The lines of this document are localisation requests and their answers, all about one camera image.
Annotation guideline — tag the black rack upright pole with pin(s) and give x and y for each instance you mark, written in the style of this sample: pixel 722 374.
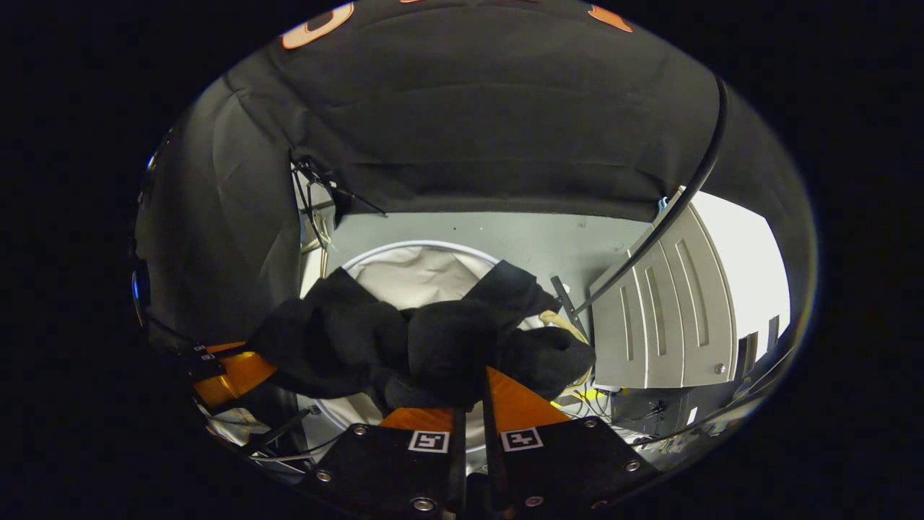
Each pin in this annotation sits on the black rack upright pole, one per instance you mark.
pixel 686 195

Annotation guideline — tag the dark equipment box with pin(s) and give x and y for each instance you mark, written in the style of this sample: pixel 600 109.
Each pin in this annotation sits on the dark equipment box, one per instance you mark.
pixel 657 408

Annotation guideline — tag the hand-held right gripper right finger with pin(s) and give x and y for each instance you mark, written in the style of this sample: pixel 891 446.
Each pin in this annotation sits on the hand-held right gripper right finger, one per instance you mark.
pixel 491 448

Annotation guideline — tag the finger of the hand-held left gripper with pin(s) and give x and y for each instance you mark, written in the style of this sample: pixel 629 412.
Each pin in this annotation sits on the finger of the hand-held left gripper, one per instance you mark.
pixel 242 375

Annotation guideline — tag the black knit garment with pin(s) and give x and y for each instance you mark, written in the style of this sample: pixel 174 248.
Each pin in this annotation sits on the black knit garment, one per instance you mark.
pixel 433 347

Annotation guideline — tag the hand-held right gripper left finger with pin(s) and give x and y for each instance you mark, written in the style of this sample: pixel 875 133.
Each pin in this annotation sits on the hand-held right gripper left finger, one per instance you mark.
pixel 458 462

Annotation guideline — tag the white laundry hamper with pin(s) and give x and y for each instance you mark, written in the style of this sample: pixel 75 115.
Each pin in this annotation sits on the white laundry hamper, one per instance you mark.
pixel 419 278

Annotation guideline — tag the white panelled cabinet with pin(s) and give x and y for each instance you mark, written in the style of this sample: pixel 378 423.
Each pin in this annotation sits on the white panelled cabinet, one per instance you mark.
pixel 650 325

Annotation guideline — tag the black rack base foot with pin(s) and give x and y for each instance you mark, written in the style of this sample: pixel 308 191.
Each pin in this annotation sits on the black rack base foot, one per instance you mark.
pixel 567 303

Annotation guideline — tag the black backdrop cloth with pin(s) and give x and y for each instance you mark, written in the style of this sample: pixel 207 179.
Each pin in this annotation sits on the black backdrop cloth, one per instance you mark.
pixel 469 108

